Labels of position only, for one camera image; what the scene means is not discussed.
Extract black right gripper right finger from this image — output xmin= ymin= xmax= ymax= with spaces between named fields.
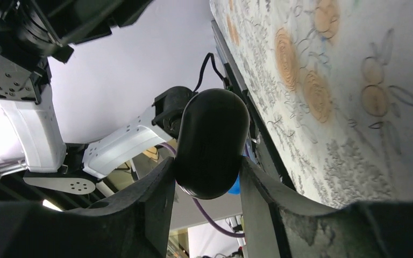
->
xmin=239 ymin=158 xmax=413 ymax=257

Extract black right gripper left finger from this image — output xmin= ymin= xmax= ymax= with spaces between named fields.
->
xmin=0 ymin=157 xmax=175 ymax=257

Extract black oval earbud case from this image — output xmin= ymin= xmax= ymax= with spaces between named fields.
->
xmin=175 ymin=89 xmax=250 ymax=200

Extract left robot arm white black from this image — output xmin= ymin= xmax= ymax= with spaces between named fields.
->
xmin=0 ymin=1 xmax=197 ymax=195

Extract floral patterned table mat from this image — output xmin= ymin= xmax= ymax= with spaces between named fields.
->
xmin=210 ymin=1 xmax=413 ymax=208

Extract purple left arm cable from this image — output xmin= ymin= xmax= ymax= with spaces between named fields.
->
xmin=158 ymin=142 xmax=246 ymax=239

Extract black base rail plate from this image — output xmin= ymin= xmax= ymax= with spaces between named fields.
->
xmin=211 ymin=20 xmax=296 ymax=190

